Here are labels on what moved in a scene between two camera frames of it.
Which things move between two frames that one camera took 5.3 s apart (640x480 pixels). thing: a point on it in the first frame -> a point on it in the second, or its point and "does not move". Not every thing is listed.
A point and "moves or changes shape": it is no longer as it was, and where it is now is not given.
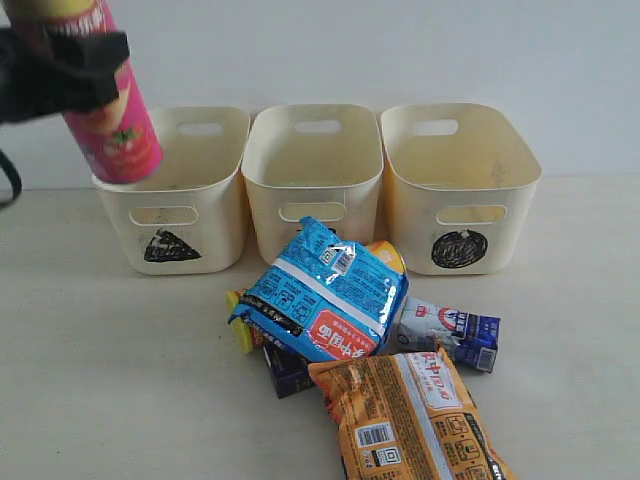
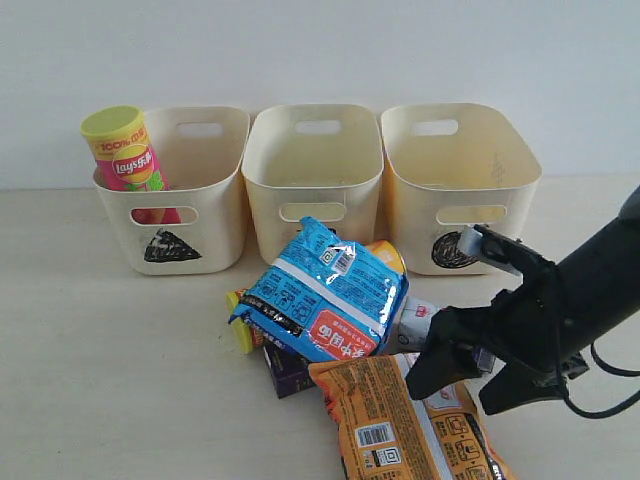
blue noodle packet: x=334 y=299 does not move
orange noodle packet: x=407 y=416 does not move
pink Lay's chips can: x=117 y=139 moves or changes shape
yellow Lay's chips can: x=389 y=254 does not move
